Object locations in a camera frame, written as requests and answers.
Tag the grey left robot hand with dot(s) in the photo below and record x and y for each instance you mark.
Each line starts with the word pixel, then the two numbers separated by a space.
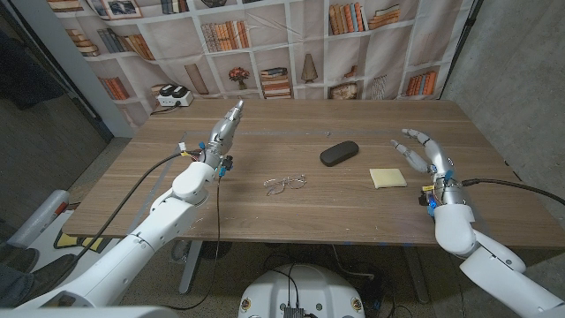
pixel 223 134

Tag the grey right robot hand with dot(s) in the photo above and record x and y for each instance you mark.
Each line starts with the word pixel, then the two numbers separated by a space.
pixel 441 163

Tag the pale yellow cleaning cloth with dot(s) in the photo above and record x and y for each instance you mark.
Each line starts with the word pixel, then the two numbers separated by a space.
pixel 387 178

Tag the clear-framed glasses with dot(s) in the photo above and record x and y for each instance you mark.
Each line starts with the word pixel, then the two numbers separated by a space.
pixel 274 187

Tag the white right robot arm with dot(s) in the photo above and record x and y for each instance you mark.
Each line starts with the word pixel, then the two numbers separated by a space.
pixel 454 229

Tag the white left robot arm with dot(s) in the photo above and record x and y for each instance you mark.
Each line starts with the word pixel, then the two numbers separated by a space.
pixel 167 221

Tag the black glasses case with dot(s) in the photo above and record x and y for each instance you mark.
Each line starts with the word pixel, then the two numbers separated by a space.
pixel 339 153

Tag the white power strip black plugs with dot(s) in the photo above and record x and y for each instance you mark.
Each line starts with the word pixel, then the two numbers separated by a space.
pixel 174 98

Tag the printed bookshelf backdrop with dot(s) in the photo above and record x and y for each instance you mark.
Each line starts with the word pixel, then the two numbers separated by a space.
pixel 287 57

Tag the grey table leg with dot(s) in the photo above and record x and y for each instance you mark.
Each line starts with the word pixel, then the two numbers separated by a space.
pixel 417 276
pixel 190 267

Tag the black backdrop stand pole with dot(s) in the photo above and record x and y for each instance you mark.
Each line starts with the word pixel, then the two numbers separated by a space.
pixel 461 42

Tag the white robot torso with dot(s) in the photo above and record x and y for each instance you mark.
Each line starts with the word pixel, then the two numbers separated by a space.
pixel 304 287

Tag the white cylinder with orange band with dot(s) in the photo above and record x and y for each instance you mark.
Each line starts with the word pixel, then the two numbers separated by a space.
pixel 37 218

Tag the white yellow black floor mat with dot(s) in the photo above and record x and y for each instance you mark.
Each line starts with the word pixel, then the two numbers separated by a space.
pixel 48 243

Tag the dark shoe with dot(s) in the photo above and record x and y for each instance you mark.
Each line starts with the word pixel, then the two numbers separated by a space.
pixel 17 258
pixel 53 271

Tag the blue jeans leg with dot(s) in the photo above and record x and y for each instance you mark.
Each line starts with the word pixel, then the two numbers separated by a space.
pixel 11 285

